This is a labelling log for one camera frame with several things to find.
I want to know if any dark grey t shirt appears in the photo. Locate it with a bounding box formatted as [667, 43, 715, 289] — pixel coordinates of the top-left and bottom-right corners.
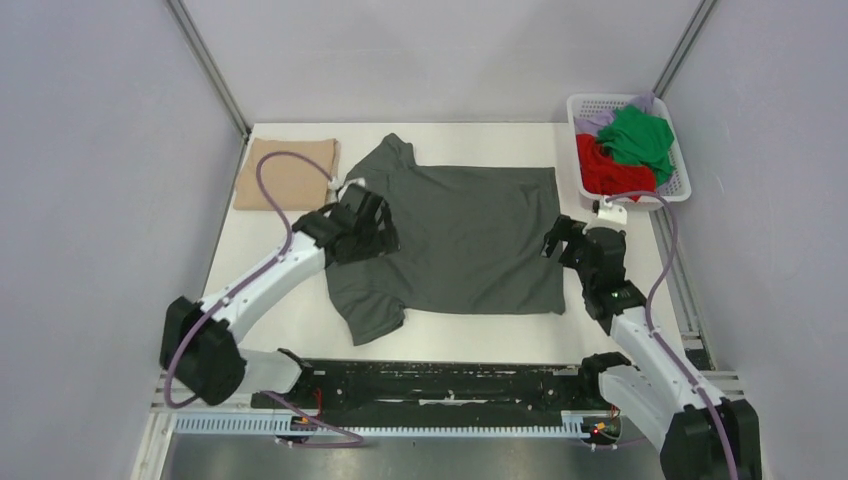
[326, 134, 566, 345]

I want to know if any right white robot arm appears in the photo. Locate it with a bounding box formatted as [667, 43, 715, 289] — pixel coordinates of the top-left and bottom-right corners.
[542, 215, 763, 479]

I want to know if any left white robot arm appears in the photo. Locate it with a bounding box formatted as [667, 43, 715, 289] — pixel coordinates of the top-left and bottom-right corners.
[159, 183, 400, 408]

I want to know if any red t shirt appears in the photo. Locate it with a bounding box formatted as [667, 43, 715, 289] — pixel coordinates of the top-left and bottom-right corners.
[575, 133, 657, 196]

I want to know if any folded beige t shirt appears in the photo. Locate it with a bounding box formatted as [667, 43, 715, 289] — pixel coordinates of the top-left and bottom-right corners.
[233, 138, 340, 211]

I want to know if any green t shirt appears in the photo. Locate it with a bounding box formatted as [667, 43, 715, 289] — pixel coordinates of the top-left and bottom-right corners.
[596, 106, 676, 186]

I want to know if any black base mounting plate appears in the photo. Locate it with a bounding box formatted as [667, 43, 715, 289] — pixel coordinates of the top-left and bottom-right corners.
[283, 359, 612, 428]

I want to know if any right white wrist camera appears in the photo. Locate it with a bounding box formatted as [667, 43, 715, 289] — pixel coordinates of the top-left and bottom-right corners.
[592, 199, 628, 226]

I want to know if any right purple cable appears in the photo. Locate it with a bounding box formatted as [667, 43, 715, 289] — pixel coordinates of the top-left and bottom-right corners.
[596, 190, 740, 480]

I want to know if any purple cable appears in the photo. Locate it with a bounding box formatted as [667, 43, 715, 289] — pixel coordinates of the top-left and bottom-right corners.
[596, 190, 740, 480]
[163, 150, 368, 450]

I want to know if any white slotted cable duct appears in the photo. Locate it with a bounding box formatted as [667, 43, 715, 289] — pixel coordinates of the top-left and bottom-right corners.
[174, 411, 590, 440]

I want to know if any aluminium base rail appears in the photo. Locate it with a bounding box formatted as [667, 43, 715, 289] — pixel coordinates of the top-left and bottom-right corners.
[150, 369, 751, 417]

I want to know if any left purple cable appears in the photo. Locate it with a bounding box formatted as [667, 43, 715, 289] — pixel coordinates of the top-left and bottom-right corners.
[163, 150, 368, 450]

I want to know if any right aluminium corner post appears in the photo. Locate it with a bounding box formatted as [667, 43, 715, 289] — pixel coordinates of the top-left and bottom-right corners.
[653, 0, 719, 97]

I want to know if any aluminium corner post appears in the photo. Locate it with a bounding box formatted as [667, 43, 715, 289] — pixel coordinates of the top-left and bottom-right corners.
[653, 0, 719, 97]
[164, 0, 251, 141]

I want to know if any left aluminium corner post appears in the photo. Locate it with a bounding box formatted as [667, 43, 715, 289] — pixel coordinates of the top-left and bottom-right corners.
[164, 0, 251, 141]

